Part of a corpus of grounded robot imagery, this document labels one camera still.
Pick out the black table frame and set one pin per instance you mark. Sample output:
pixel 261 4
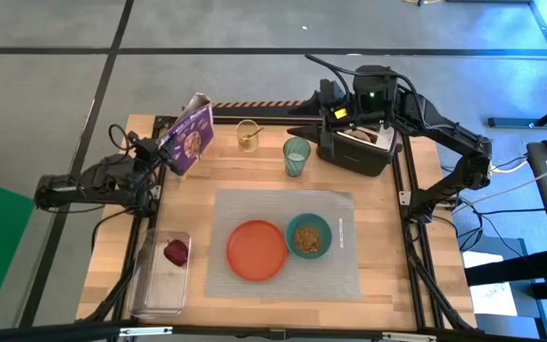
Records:
pixel 405 180

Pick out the black desk leg foot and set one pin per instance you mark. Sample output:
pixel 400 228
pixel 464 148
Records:
pixel 530 122

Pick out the brown toast slice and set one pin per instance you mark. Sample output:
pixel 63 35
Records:
pixel 364 135

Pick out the silver metal bracket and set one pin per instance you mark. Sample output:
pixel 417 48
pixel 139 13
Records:
pixel 409 337
pixel 145 331

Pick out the grey woven placemat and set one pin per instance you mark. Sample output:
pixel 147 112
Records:
pixel 278 204

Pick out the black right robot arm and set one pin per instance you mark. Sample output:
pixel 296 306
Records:
pixel 444 128

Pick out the dark red apple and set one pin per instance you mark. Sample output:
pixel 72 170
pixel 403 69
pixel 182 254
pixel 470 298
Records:
pixel 176 252

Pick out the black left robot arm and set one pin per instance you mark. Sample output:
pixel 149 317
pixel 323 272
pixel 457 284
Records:
pixel 88 183

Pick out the silver knife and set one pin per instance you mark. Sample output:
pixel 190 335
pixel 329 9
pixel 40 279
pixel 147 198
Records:
pixel 341 233

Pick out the white paper sheet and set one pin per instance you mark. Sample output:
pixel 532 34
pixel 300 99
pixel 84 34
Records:
pixel 492 294

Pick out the brown cereal portion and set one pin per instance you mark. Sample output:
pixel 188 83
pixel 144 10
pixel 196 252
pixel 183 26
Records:
pixel 307 240

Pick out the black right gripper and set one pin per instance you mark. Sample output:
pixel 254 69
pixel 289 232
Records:
pixel 333 102

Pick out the black chair part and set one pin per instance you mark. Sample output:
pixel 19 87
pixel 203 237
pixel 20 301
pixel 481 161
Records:
pixel 515 268

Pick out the purple cereal box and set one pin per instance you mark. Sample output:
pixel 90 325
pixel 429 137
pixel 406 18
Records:
pixel 190 140

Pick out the teal faceted drinking glass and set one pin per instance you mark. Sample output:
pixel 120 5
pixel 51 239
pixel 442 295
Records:
pixel 296 159

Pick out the white corner plate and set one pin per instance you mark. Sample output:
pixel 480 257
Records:
pixel 405 198

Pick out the orange black hazard strip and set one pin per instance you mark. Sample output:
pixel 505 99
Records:
pixel 259 103

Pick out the clear plastic container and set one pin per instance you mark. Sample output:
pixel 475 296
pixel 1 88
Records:
pixel 159 290

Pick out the teal bowl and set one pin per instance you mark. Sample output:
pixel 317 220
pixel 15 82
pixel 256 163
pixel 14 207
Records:
pixel 297 221

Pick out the orange plate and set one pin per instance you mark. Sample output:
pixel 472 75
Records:
pixel 257 250

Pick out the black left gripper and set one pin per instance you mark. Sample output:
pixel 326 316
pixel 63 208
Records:
pixel 146 151

